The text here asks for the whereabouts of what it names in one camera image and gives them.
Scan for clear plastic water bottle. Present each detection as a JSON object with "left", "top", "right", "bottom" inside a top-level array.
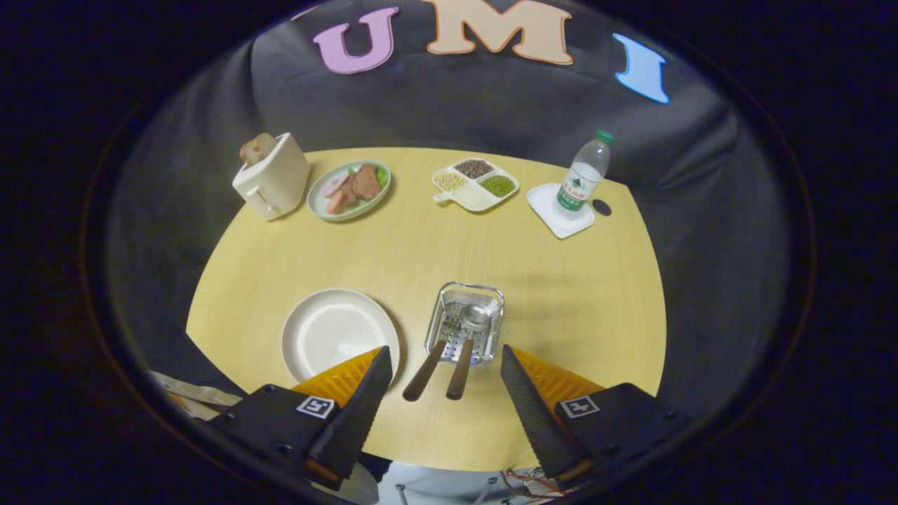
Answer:
[{"left": 556, "top": 130, "right": 616, "bottom": 220}]

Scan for cream toaster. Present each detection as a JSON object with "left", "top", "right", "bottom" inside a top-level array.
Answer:
[{"left": 232, "top": 133, "right": 311, "bottom": 222}]

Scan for pink sausage slices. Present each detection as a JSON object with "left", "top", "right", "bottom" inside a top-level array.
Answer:
[{"left": 322, "top": 173, "right": 353, "bottom": 215}]

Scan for toast slice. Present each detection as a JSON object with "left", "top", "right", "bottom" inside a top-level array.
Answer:
[{"left": 239, "top": 133, "right": 279, "bottom": 167}]

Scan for wooden-handled metal spoon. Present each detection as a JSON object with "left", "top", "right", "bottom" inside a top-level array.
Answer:
[{"left": 446, "top": 304, "right": 492, "bottom": 401}]

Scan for brown meat pieces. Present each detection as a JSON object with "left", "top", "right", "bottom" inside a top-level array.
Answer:
[{"left": 349, "top": 164, "right": 383, "bottom": 201}]

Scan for wooden-handled metal fork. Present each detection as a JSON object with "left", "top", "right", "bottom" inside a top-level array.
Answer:
[{"left": 403, "top": 319, "right": 464, "bottom": 402}]

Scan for pale green food plate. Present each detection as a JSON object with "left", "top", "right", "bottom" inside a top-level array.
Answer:
[{"left": 307, "top": 160, "right": 392, "bottom": 223}]

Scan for white divided dish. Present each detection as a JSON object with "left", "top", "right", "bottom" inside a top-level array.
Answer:
[{"left": 431, "top": 159, "right": 521, "bottom": 213}]

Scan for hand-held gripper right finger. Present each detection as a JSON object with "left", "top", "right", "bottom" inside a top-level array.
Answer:
[{"left": 500, "top": 344, "right": 695, "bottom": 492}]

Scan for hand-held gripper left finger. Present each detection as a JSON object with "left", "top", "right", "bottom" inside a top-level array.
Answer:
[{"left": 209, "top": 345, "right": 394, "bottom": 492}]

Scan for red and white wires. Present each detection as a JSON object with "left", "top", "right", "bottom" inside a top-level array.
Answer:
[{"left": 500, "top": 469, "right": 562, "bottom": 497}]

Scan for white square coaster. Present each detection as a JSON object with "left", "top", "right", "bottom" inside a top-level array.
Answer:
[{"left": 527, "top": 183, "right": 596, "bottom": 240}]

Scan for large white plate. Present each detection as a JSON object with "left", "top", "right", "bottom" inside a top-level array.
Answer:
[{"left": 281, "top": 288, "right": 401, "bottom": 385}]

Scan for metal wire cutlery basket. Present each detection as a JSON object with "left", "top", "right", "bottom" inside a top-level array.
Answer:
[{"left": 424, "top": 282, "right": 506, "bottom": 368}]

